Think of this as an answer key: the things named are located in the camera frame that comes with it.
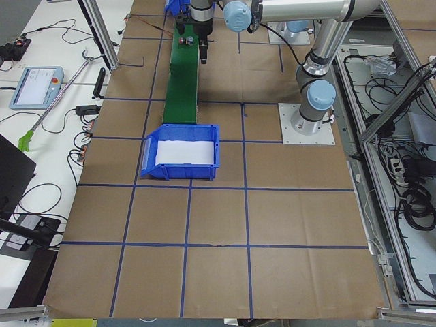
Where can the blue plastic bin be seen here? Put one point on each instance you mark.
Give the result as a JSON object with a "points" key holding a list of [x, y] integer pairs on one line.
{"points": [[173, 7], [182, 151]]}

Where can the aluminium frame post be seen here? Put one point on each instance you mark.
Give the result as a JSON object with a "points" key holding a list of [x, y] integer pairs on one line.
{"points": [[100, 33]]}

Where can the green conveyor belt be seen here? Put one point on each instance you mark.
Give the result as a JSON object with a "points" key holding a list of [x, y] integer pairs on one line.
{"points": [[182, 89]]}

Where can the black power adapter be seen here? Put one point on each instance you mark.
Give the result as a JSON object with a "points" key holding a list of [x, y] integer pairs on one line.
{"points": [[83, 110]]}

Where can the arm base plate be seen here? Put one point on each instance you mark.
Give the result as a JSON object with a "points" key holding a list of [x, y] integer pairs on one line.
{"points": [[295, 130], [294, 32]]}

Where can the red push button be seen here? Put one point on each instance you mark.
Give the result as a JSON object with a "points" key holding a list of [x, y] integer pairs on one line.
{"points": [[186, 41]]}

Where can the left blue plastic bin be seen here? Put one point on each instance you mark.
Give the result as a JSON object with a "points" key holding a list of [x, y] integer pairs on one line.
{"points": [[182, 151]]}

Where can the reacher grabber tool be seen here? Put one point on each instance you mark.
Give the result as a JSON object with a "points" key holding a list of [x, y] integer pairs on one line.
{"points": [[23, 142]]}

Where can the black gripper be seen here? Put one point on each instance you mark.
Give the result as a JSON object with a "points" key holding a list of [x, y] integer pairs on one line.
{"points": [[203, 30]]}

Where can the right blue plastic bin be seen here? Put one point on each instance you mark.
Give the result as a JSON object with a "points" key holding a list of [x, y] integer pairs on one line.
{"points": [[173, 7]]}

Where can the teach pendant tablet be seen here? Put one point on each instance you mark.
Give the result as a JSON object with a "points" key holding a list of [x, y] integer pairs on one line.
{"points": [[37, 88]]}

